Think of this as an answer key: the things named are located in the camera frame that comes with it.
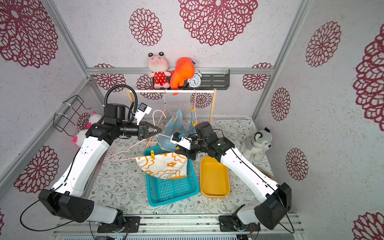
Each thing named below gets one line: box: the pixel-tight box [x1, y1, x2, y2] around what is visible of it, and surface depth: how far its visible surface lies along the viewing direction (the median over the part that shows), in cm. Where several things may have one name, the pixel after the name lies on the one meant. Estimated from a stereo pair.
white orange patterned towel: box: [135, 152, 188, 180], surface depth 77 cm
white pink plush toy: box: [72, 111, 103, 148], surface depth 86 cm
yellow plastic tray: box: [200, 156, 231, 198], surface depth 91 cm
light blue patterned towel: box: [156, 109, 187, 151], surface depth 94 cm
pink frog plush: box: [147, 51, 172, 90], surface depth 87 cm
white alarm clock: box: [188, 70, 202, 88], surface depth 92 cm
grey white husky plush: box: [241, 127, 273, 163], surface depth 87 cm
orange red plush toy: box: [170, 57, 195, 96], surface depth 87 cm
